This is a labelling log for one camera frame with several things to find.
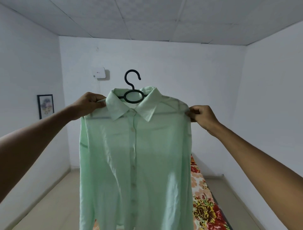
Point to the person's right hand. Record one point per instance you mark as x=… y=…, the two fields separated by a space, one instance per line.
x=204 y=118

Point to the person's left hand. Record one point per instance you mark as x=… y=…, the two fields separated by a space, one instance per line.
x=86 y=104

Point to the black hanger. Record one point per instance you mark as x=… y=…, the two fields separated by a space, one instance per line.
x=127 y=79

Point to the mint green shirt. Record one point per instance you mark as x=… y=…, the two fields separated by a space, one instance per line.
x=137 y=165

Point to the person's left forearm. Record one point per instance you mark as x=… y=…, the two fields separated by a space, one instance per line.
x=30 y=147

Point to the person's right forearm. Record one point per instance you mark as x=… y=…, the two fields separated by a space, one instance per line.
x=260 y=161

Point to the black framed picture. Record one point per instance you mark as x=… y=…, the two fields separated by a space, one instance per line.
x=45 y=106

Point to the red floral bedsheet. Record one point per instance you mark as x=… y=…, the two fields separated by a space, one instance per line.
x=201 y=203

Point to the dark mattress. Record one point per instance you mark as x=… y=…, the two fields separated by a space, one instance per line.
x=222 y=213

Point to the white wall box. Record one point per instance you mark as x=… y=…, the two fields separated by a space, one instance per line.
x=99 y=72

